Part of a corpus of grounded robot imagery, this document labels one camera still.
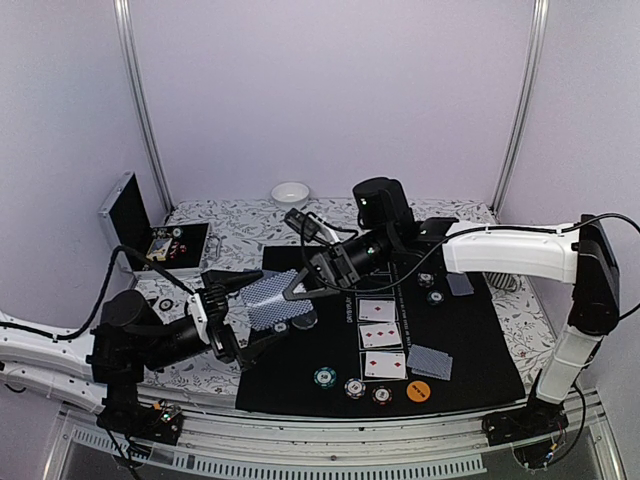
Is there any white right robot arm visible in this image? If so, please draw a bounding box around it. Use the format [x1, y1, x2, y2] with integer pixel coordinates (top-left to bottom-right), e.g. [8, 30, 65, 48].
[284, 177, 626, 436]

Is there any black dealer button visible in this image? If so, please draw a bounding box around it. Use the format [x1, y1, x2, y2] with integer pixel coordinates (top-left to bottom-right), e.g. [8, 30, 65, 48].
[291, 312, 318, 331]

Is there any orange big blind button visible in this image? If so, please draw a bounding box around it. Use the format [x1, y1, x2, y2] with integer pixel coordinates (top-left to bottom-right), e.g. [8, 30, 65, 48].
[406, 380, 431, 403]

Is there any front aluminium rail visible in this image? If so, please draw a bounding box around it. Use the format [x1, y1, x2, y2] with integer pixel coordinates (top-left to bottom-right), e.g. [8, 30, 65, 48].
[43, 390, 627, 479]

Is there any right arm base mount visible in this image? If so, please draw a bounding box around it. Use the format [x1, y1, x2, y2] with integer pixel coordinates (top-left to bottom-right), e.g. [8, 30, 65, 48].
[481, 401, 569, 471]

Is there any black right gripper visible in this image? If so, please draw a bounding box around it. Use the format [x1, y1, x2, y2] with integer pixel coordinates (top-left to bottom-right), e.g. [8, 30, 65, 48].
[283, 225, 396, 300]

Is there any grey playing card deck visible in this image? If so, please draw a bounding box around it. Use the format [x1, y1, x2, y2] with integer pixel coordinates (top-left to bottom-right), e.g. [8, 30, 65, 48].
[240, 269, 313, 331]

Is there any white ceramic bowl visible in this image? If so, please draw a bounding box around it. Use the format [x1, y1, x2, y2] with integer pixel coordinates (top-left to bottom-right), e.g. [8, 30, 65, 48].
[271, 181, 311, 210]

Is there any face-up diamond card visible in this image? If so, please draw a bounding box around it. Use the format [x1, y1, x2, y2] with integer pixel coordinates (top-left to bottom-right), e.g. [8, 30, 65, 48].
[358, 299, 396, 322]
[359, 322, 402, 349]
[364, 351, 406, 379]

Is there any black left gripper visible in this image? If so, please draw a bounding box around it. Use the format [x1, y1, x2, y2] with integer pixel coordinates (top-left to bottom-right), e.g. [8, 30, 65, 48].
[138, 270, 289, 373]

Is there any card box in case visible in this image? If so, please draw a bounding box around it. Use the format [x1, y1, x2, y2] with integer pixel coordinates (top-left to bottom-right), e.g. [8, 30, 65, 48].
[146, 237, 173, 262]

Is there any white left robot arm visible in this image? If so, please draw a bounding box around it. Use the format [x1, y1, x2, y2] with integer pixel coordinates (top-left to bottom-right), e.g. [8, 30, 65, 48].
[1, 245, 288, 434]

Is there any blue peach poker chip stack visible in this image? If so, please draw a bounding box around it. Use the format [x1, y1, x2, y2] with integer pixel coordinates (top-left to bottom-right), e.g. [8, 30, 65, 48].
[344, 378, 366, 400]

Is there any black poker play mat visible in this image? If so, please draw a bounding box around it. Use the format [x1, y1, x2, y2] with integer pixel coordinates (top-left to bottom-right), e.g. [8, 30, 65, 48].
[235, 259, 525, 419]

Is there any aluminium frame post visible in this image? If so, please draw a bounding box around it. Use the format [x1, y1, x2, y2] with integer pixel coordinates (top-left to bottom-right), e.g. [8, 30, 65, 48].
[113, 0, 175, 215]
[490, 0, 550, 217]

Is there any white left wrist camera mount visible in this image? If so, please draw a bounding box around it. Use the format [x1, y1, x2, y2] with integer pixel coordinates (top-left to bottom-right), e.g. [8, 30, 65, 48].
[188, 293, 209, 344]

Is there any right aluminium frame post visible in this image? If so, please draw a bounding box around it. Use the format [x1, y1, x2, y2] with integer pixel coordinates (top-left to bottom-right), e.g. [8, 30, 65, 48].
[490, 0, 550, 217]

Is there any dealt playing card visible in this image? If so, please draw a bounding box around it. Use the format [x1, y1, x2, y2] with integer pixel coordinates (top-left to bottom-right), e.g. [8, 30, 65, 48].
[446, 273, 475, 297]
[407, 345, 453, 381]

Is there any aluminium poker case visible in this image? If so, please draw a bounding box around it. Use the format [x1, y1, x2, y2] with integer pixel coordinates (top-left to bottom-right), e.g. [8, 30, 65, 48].
[98, 171, 222, 278]

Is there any left aluminium frame post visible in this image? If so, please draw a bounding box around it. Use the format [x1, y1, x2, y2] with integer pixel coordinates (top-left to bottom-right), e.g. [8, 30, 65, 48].
[113, 0, 175, 215]

